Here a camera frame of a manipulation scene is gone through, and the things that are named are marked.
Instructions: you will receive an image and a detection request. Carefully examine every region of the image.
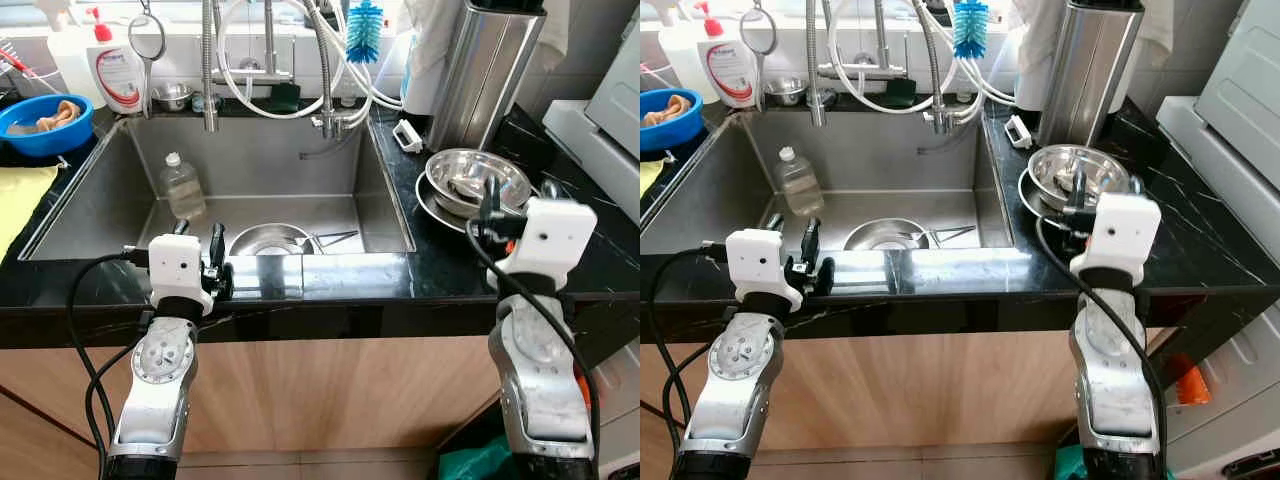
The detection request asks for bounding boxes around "white hanging towel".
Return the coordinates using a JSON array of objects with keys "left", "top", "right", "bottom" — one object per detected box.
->
[
  {"left": 399, "top": 0, "right": 473, "bottom": 113},
  {"left": 1014, "top": 0, "right": 1079, "bottom": 112}
]

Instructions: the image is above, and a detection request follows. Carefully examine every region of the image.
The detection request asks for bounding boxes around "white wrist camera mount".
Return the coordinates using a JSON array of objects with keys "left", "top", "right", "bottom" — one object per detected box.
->
[
  {"left": 148, "top": 235, "right": 215, "bottom": 317},
  {"left": 725, "top": 229, "right": 805, "bottom": 313},
  {"left": 1070, "top": 193, "right": 1163, "bottom": 286},
  {"left": 497, "top": 198, "right": 599, "bottom": 291}
]

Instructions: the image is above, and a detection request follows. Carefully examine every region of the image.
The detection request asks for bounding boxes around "chrome curved tap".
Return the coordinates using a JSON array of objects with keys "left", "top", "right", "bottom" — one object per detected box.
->
[
  {"left": 303, "top": 0, "right": 373, "bottom": 140},
  {"left": 918, "top": 0, "right": 987, "bottom": 136}
]

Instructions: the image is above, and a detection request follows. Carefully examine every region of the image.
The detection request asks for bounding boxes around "blue bottle brush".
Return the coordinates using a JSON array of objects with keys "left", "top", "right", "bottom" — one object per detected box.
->
[
  {"left": 952, "top": 0, "right": 992, "bottom": 60},
  {"left": 345, "top": 0, "right": 387, "bottom": 65}
]

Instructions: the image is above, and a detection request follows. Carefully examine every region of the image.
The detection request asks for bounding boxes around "wooden cabinet front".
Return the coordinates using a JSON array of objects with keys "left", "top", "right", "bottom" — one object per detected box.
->
[
  {"left": 640, "top": 328, "right": 1181, "bottom": 471},
  {"left": 0, "top": 333, "right": 513, "bottom": 463}
]

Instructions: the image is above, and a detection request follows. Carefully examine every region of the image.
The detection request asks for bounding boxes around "white looped flexible hose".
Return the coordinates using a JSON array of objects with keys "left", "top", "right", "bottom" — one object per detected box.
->
[
  {"left": 214, "top": 0, "right": 347, "bottom": 122},
  {"left": 828, "top": 0, "right": 959, "bottom": 117}
]

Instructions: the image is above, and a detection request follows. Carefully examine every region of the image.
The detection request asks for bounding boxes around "deep stainless steel bowl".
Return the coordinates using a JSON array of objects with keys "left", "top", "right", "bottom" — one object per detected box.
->
[
  {"left": 425, "top": 148, "right": 534, "bottom": 219},
  {"left": 1028, "top": 144, "right": 1137, "bottom": 212}
]

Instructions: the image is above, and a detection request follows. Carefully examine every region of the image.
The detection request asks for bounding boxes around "plain white plastic bottle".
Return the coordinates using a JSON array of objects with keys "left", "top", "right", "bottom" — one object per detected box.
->
[
  {"left": 654, "top": 0, "right": 717, "bottom": 102},
  {"left": 34, "top": 0, "right": 107, "bottom": 110}
]

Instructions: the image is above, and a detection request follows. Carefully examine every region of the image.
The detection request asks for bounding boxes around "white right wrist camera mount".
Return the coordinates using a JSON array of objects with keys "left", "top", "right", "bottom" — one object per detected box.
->
[
  {"left": 1070, "top": 193, "right": 1163, "bottom": 286},
  {"left": 497, "top": 198, "right": 599, "bottom": 291}
]

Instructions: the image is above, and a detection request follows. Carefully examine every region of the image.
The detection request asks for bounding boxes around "shallow stainless steel bowl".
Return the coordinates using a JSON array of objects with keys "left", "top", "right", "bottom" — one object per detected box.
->
[
  {"left": 843, "top": 218, "right": 932, "bottom": 252},
  {"left": 228, "top": 223, "right": 317, "bottom": 257}
]

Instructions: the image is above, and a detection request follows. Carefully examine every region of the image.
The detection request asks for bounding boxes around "clear plastic bottle white cap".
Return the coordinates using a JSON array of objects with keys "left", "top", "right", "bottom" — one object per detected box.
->
[
  {"left": 772, "top": 146, "right": 827, "bottom": 218},
  {"left": 159, "top": 152, "right": 208, "bottom": 222}
]

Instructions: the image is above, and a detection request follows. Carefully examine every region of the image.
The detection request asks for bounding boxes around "blue plastic bowl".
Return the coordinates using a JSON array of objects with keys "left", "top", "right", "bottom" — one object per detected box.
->
[
  {"left": 640, "top": 87, "right": 707, "bottom": 154},
  {"left": 0, "top": 94, "right": 95, "bottom": 159}
]

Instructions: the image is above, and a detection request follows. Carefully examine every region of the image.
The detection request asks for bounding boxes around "steel spring faucet hose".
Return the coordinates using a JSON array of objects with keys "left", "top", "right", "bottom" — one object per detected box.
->
[
  {"left": 200, "top": 0, "right": 222, "bottom": 134},
  {"left": 808, "top": 0, "right": 832, "bottom": 129}
]

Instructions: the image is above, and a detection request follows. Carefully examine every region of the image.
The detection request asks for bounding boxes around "thin chrome tap with lever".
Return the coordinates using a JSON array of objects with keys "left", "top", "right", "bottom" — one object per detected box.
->
[
  {"left": 848, "top": 0, "right": 909, "bottom": 81},
  {"left": 238, "top": 0, "right": 298, "bottom": 85}
]

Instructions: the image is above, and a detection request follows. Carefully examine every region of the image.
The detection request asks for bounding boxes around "white washing machine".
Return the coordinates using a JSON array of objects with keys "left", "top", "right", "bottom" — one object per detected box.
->
[
  {"left": 542, "top": 38, "right": 641, "bottom": 217},
  {"left": 1156, "top": 0, "right": 1280, "bottom": 480}
]

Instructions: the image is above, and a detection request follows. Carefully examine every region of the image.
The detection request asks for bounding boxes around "tall stainless steel canister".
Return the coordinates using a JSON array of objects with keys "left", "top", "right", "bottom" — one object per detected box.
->
[
  {"left": 427, "top": 0, "right": 547, "bottom": 154},
  {"left": 1036, "top": 0, "right": 1147, "bottom": 150}
]

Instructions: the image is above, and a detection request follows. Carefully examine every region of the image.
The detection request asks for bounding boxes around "stainless steel sink basin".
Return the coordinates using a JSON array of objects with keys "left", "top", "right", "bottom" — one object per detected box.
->
[
  {"left": 18, "top": 112, "right": 417, "bottom": 263},
  {"left": 640, "top": 107, "right": 1023, "bottom": 257}
]

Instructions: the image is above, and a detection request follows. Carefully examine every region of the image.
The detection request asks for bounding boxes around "white soap bottle red pump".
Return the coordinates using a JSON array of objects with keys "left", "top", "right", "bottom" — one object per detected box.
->
[
  {"left": 697, "top": 2, "right": 759, "bottom": 110},
  {"left": 85, "top": 7, "right": 147, "bottom": 115}
]

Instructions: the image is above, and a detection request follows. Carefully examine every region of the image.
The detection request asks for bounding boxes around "green plastic bag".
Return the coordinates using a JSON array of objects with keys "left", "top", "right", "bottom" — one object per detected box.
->
[
  {"left": 1053, "top": 444, "right": 1093, "bottom": 480},
  {"left": 436, "top": 434, "right": 513, "bottom": 480}
]

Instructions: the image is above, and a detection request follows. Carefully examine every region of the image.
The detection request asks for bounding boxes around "beige crumpled cloth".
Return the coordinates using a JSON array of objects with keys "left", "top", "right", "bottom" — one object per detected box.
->
[
  {"left": 643, "top": 93, "right": 694, "bottom": 128},
  {"left": 27, "top": 99, "right": 84, "bottom": 134}
]

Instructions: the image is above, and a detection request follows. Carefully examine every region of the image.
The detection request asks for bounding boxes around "round steel mesh strainer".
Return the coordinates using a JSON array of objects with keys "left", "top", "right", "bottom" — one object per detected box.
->
[
  {"left": 128, "top": 10, "right": 168, "bottom": 120},
  {"left": 740, "top": 4, "right": 779, "bottom": 114}
]

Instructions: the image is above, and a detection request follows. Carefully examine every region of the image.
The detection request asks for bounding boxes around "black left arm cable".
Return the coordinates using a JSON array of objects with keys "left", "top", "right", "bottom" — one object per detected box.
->
[
  {"left": 66, "top": 250, "right": 153, "bottom": 480},
  {"left": 647, "top": 243, "right": 729, "bottom": 473}
]

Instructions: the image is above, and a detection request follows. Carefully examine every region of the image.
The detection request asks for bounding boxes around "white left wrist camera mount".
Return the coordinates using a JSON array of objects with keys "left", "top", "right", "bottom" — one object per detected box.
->
[
  {"left": 725, "top": 229, "right": 805, "bottom": 313},
  {"left": 148, "top": 235, "right": 215, "bottom": 317}
]

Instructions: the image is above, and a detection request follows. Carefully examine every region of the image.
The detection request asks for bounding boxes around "wide stainless steel plate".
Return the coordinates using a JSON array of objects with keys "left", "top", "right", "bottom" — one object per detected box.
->
[
  {"left": 415, "top": 170, "right": 543, "bottom": 234},
  {"left": 1018, "top": 167, "right": 1143, "bottom": 224}
]

